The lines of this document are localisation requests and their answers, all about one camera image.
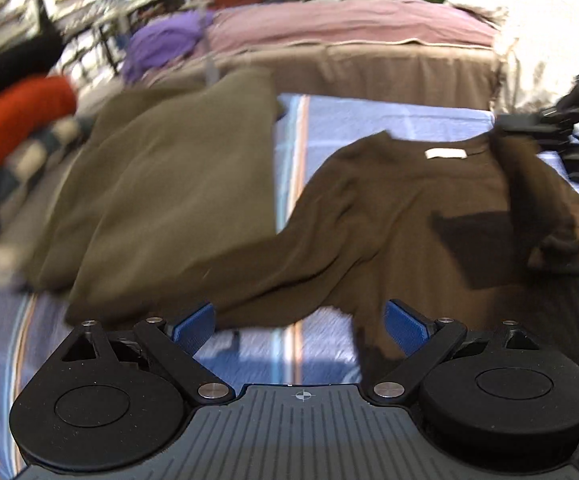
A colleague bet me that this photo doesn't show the purple cloth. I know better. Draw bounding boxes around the purple cloth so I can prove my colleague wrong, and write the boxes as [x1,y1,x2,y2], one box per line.
[121,12,216,84]

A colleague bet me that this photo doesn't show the folded olive green cloth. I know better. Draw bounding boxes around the folded olive green cloth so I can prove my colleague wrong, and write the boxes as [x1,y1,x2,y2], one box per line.
[28,66,288,330]

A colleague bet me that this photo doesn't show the brown and pink bedspread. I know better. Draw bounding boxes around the brown and pink bedspread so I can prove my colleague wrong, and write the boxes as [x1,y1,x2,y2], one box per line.
[140,0,501,111]

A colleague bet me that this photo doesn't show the black cloth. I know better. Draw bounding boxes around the black cloth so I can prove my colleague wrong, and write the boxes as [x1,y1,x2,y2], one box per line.
[0,35,66,117]

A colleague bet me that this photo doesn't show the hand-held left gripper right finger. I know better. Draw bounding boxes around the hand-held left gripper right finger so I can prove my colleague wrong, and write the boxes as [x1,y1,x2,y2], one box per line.
[367,299,553,405]

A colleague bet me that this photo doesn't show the cluttered table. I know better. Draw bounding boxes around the cluttered table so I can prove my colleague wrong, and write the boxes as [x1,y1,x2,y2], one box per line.
[60,0,210,73]

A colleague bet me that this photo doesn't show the cream floral blanket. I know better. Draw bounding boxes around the cream floral blanket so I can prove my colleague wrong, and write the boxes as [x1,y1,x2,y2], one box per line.
[444,0,579,116]

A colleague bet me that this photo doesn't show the grey checkered blanket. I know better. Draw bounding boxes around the grey checkered blanket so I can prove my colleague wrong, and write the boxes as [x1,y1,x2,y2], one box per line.
[0,114,98,291]

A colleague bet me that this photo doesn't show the blue plaid bed sheet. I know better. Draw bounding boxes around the blue plaid bed sheet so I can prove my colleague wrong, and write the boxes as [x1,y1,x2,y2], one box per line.
[0,92,579,480]

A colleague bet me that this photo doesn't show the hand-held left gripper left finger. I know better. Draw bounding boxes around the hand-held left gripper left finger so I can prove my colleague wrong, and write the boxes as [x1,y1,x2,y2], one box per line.
[44,302,235,403]

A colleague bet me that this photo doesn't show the dark brown shirt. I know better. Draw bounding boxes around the dark brown shirt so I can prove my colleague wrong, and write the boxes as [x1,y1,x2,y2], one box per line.
[204,130,579,363]

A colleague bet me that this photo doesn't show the red cloth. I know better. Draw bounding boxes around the red cloth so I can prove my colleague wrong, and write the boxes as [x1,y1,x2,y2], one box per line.
[0,75,79,196]

